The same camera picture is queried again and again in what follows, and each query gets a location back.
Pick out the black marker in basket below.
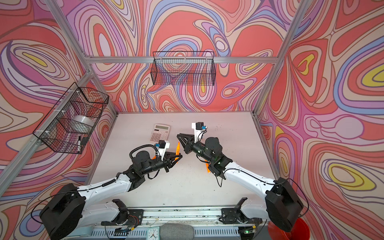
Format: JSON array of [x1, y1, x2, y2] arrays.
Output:
[[77, 136, 82, 154]]

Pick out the pink calculator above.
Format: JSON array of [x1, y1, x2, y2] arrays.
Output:
[[150, 124, 170, 143]]

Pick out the black wire basket left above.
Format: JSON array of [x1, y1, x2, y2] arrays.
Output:
[[33, 83, 109, 154]]

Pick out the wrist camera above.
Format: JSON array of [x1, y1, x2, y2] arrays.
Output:
[[192, 122, 207, 143], [155, 140, 170, 161]]

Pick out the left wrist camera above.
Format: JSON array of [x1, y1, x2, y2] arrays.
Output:
[[155, 140, 170, 161]]

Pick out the silver tape roll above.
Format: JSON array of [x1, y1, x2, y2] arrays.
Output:
[[72, 115, 95, 127]]

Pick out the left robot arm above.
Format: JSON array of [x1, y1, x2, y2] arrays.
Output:
[[39, 151, 183, 240]]

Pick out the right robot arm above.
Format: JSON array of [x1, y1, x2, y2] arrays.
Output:
[[177, 134, 304, 232]]

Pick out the black wire basket back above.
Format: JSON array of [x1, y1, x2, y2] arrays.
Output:
[[151, 51, 216, 86]]

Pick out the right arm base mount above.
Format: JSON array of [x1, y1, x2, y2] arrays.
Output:
[[219, 208, 263, 226]]

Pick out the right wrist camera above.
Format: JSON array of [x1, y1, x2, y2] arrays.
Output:
[[192, 122, 207, 143]]

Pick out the red bucket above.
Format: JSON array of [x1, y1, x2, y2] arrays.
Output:
[[268, 218, 310, 240]]

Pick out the small white clock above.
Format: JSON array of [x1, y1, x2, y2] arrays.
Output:
[[146, 227, 160, 240]]

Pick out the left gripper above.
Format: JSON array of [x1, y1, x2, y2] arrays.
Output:
[[139, 153, 182, 178]]

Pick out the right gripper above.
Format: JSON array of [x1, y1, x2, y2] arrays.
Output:
[[177, 133, 214, 164]]

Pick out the black wire basket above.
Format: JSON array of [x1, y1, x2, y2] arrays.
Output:
[[33, 83, 109, 154], [151, 51, 216, 86]]

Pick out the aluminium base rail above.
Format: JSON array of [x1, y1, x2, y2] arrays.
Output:
[[66, 206, 273, 240]]

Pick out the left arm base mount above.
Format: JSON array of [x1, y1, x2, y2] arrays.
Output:
[[101, 209, 144, 227]]

